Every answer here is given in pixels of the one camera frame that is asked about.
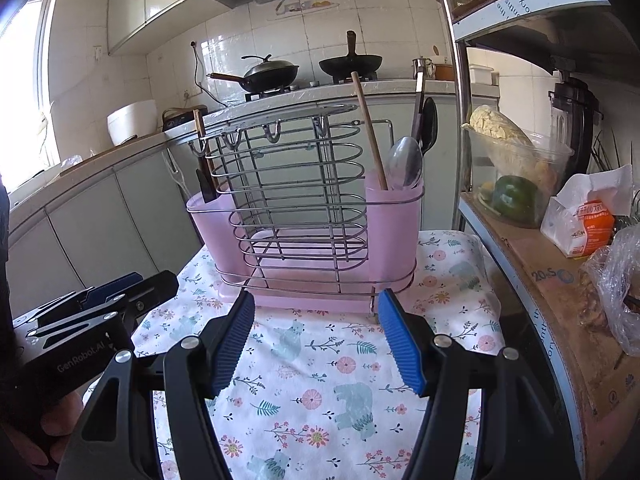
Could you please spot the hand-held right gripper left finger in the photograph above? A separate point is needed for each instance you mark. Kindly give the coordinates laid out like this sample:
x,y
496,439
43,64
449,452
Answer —
x,y
232,345

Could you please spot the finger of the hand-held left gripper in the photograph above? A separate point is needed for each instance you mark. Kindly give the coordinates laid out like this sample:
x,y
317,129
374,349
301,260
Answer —
x,y
155,287
112,285

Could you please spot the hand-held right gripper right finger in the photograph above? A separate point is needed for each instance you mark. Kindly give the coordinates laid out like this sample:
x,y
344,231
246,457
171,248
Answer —
x,y
402,345

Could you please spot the black spoon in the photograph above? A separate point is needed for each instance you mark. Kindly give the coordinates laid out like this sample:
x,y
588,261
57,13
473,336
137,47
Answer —
x,y
430,122

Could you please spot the person's left hand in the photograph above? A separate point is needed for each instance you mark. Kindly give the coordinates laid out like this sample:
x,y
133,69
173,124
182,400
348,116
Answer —
x,y
55,427

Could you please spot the kitchen counter with cabinets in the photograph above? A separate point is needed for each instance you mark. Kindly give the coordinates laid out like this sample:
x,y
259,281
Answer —
x,y
100,220

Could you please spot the floral printed cloth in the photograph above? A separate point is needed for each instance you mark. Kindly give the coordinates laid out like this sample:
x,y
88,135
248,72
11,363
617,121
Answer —
x,y
320,360

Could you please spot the wooden cutting board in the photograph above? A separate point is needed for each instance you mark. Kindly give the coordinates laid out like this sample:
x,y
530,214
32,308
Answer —
x,y
100,157

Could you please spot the printed cardboard sheet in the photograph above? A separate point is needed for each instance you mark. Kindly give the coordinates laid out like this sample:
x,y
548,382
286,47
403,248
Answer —
x,y
540,290

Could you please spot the white rice cooker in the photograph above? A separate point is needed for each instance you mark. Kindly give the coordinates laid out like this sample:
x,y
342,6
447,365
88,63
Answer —
x,y
132,122

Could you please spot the steel spoon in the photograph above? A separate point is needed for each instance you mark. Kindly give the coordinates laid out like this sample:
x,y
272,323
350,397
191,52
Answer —
x,y
405,162

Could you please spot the green bell pepper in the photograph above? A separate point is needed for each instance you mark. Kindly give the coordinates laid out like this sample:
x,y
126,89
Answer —
x,y
515,195

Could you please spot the crinkled clear plastic bag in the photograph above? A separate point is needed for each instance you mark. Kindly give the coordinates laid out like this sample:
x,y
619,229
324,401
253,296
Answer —
x,y
607,270

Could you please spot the window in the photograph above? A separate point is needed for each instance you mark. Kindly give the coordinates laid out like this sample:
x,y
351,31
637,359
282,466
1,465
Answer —
x,y
25,85

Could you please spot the gas stove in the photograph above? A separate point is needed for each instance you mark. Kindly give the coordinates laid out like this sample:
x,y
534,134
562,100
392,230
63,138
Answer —
x,y
265,95

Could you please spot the white orange tissue pack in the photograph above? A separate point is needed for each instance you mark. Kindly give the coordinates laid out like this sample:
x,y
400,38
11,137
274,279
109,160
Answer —
x,y
590,225

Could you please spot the clear plastic container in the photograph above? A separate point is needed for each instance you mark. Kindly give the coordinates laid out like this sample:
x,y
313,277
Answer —
x,y
550,160

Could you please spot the steel shelf rack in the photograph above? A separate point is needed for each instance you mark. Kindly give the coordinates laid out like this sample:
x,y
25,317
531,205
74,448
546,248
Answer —
x,y
462,110

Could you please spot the wok with steel lid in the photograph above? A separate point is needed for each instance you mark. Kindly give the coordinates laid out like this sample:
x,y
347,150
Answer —
x,y
272,75

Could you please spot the brown pot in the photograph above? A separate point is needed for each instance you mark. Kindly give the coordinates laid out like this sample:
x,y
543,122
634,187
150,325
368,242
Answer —
x,y
444,72

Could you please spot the green onions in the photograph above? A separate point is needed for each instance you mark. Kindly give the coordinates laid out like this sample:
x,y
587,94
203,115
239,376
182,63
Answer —
x,y
602,155

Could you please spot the steel pitcher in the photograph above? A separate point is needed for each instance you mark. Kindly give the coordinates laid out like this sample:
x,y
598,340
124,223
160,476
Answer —
x,y
422,67

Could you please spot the white plastic box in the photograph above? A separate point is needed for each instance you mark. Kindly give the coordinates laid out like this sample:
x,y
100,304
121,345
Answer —
x,y
482,75

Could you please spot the black blender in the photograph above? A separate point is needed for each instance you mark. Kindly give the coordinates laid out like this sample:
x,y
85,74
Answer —
x,y
575,105

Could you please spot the plain cardboard sheet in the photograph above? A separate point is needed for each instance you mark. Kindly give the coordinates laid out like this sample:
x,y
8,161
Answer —
x,y
480,2

